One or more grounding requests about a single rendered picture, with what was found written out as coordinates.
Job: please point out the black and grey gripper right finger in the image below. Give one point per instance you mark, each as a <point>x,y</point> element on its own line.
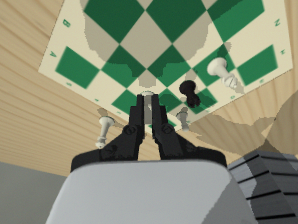
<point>174,146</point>

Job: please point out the green and cream chessboard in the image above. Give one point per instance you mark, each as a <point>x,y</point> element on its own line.
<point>108,51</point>

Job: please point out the black rook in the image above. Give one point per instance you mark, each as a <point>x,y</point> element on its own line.
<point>187,88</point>

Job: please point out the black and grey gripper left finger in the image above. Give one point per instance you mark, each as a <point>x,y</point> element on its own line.
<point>124,147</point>

